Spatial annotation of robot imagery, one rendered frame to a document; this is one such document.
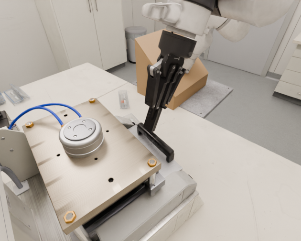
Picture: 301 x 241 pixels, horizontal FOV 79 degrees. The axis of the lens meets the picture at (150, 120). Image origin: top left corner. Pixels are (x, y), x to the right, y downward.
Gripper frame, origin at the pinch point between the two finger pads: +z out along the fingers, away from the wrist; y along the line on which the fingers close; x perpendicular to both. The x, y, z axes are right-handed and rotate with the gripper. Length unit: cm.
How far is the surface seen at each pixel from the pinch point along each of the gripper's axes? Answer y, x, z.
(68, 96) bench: 21, 76, 33
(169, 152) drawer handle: 1.6, -7.3, 6.8
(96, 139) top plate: -17.4, -0.7, 0.3
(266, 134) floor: 184, -28, 46
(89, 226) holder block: -20.6, -6.8, 16.6
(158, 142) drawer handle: 2.3, -2.9, 6.8
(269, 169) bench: 46, -32, 16
